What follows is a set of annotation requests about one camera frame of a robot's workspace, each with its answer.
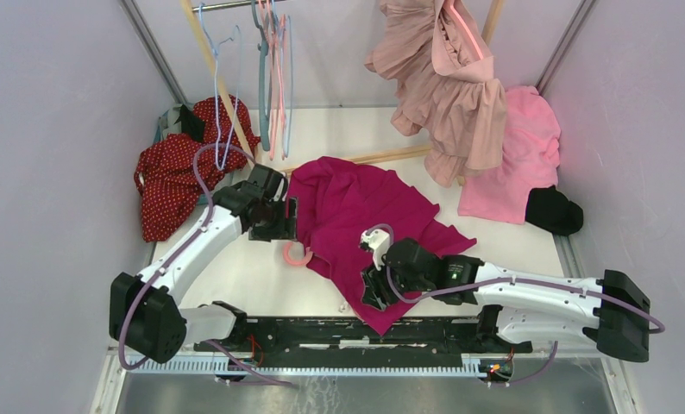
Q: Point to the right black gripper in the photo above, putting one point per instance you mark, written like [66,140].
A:
[374,283]

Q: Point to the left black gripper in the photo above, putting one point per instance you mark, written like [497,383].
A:
[286,228]

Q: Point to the dusty pink skirt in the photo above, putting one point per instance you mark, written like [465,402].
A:
[441,87]

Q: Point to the pink plastic hanger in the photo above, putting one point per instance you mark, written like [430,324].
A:
[457,17]

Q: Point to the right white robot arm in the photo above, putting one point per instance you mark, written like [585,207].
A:
[610,312]

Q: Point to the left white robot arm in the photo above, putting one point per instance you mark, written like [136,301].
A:
[145,313]

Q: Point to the grey teal hanger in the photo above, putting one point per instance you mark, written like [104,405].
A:
[264,108]

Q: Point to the light blue hanger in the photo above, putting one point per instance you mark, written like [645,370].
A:
[224,137]

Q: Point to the red polka dot garment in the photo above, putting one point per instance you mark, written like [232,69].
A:
[161,217]

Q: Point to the teal basket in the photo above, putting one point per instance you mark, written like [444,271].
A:
[181,132]

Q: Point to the black cloth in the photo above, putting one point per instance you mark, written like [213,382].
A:
[551,210]

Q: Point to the pink towel garment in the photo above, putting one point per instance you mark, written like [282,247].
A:
[530,157]

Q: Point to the wooden clothes rack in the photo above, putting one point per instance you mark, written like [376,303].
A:
[483,39]

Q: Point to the white slotted cable duct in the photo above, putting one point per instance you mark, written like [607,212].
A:
[220,365]

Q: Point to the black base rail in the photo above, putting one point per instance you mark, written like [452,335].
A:
[347,342]

